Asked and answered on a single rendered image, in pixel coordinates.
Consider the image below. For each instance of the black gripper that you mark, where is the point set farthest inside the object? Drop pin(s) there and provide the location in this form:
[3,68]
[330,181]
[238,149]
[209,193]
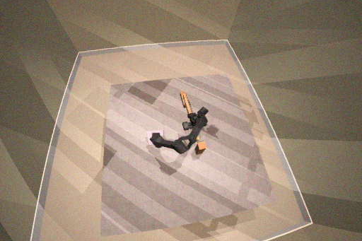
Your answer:
[189,125]

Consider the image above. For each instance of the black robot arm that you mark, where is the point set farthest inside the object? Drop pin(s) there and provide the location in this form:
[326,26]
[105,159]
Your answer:
[199,119]

